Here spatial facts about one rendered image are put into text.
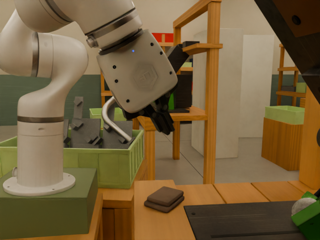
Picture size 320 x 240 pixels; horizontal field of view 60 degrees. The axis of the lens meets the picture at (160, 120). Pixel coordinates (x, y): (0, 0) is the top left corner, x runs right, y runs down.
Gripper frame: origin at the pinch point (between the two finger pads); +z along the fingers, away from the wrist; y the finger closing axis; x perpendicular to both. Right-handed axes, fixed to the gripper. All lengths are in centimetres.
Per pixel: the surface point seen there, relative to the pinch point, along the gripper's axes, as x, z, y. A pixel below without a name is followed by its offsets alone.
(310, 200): -20.2, 12.8, 7.4
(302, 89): 375, 322, 435
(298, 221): -22.2, 11.0, 2.9
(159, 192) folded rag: 23.4, 29.8, -3.8
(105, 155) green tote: 65, 30, -9
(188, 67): 553, 196, 289
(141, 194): 30.1, 31.3, -8.2
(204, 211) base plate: 12.9, 35.9, 2.5
